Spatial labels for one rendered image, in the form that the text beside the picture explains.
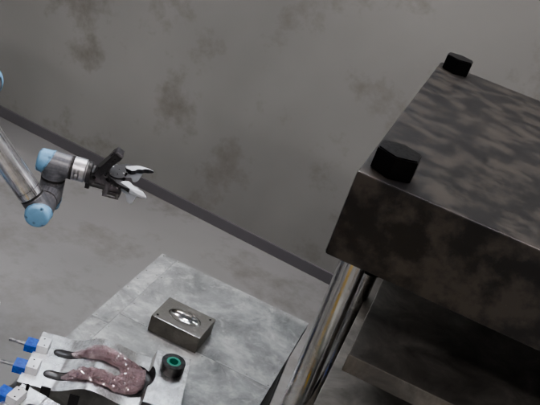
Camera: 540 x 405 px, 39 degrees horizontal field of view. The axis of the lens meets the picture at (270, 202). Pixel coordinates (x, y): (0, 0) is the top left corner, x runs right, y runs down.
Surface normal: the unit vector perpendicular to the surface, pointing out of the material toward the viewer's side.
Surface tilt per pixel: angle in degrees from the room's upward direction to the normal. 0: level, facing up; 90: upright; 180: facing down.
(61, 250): 0
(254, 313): 0
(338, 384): 0
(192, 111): 90
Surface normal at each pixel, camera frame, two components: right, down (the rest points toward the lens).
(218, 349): 0.30, -0.85
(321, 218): -0.39, 0.30
